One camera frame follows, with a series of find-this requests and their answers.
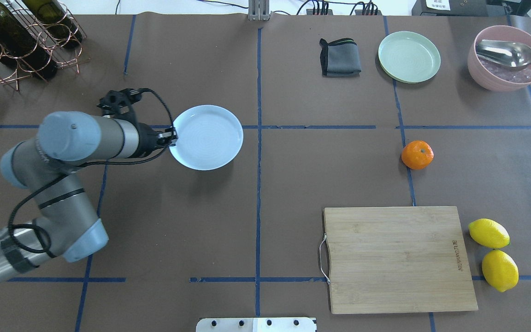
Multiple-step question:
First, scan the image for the orange fruit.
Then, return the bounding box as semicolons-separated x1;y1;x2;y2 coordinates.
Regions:
401;140;435;170

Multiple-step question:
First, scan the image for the light blue plate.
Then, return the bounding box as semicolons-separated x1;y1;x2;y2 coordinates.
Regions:
169;105;244;172

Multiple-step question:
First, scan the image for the light green plate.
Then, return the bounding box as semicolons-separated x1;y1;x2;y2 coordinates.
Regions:
378;31;441;84

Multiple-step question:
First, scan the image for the yellow lemon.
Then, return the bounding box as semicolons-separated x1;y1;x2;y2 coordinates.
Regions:
468;218;510;249
481;249;519;292

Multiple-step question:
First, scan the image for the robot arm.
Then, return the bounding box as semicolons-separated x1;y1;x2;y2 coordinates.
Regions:
0;112;177;283

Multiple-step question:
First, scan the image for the orange black usb hub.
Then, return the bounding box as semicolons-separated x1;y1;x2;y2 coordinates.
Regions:
304;0;333;16

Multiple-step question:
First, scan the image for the metal scoop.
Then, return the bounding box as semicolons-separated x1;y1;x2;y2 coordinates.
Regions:
475;39;531;69

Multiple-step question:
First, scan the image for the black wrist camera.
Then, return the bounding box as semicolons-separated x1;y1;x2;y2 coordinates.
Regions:
97;89;142;124

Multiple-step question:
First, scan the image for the white camera post base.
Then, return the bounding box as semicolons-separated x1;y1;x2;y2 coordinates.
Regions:
195;317;318;332

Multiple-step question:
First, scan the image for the dark green wine bottle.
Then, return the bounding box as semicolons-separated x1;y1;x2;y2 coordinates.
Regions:
0;3;58;80

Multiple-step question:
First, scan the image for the aluminium frame post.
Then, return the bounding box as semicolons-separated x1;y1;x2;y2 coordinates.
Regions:
248;0;271;21

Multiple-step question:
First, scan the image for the folded dark grey cloth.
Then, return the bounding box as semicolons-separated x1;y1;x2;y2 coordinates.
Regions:
319;38;362;77

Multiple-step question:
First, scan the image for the bamboo cutting board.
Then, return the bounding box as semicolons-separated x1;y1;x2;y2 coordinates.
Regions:
323;206;478;314

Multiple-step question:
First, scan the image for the pink bowl with ice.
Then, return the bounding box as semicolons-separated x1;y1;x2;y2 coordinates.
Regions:
466;25;531;92

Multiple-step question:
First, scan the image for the copper wire bottle rack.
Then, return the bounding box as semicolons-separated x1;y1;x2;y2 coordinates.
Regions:
0;0;91;90

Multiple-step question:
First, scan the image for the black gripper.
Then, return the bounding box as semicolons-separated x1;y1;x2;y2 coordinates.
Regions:
136;123;178;158

